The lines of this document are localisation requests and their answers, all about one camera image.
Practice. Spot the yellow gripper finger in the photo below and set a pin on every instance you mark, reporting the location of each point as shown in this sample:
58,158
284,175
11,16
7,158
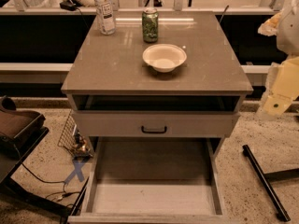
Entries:
282,87

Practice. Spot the green soda can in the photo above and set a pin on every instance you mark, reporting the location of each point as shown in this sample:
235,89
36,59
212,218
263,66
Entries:
150,24

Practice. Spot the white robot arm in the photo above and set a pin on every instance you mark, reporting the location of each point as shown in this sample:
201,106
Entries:
285,26

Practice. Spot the grey drawer cabinet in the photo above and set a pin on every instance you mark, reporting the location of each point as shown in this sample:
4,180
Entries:
109,74

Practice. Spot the open lower drawer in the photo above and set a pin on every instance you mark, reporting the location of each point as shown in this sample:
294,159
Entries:
153,181

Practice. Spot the black metal stand leg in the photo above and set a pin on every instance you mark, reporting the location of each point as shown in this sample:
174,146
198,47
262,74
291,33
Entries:
268,178

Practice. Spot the white paper bowl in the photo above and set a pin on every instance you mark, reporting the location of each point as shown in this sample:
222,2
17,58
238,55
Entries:
164,58

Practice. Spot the clear plastic water bottle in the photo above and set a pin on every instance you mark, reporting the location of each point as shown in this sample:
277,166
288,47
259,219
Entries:
105,16

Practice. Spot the black power adapter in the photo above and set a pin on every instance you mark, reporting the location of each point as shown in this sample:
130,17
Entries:
68,6

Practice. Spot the dark tray on left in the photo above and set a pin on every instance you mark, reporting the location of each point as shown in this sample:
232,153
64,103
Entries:
19,129

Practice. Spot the closed drawer with black handle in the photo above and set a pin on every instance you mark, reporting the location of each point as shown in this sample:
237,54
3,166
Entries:
155,124

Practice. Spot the wire mesh basket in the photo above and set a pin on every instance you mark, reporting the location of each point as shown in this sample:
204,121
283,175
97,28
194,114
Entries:
73,141

